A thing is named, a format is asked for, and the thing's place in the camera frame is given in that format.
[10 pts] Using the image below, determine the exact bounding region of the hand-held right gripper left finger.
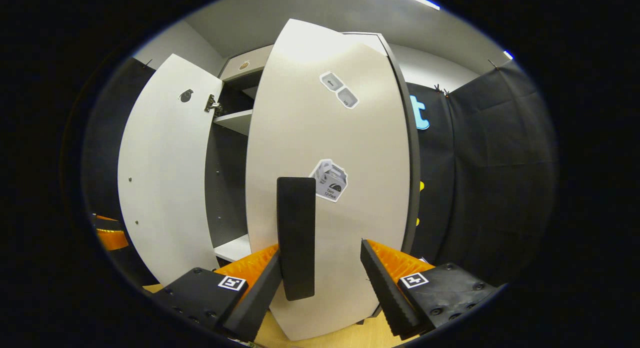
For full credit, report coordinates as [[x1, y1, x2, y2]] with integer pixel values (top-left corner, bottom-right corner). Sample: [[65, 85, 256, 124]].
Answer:
[[151, 244, 284, 342]]

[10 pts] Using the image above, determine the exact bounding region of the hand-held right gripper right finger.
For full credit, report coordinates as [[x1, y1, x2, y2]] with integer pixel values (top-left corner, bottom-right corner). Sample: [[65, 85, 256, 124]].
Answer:
[[360, 239, 502, 340]]

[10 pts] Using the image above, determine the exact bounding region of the white cabinet door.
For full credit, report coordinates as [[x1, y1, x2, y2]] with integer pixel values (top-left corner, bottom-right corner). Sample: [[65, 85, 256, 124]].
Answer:
[[245, 18, 421, 341], [117, 53, 224, 286]]

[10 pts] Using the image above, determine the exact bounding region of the white cabinet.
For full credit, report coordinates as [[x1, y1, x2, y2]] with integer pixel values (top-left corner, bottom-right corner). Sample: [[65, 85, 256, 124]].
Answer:
[[204, 31, 421, 269]]

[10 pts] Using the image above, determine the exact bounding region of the white cabinet shelf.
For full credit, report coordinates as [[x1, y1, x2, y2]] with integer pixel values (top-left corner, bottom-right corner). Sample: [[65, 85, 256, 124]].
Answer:
[[214, 110, 253, 136]]

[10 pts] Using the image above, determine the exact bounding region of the beige cabinet drawer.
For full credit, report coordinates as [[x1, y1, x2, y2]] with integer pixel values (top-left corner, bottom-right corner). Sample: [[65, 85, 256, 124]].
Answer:
[[220, 44, 276, 81]]

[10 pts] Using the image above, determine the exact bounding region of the black right door handle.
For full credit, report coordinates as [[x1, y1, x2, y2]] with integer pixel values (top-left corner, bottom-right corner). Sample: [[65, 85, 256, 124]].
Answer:
[[276, 177, 317, 302]]

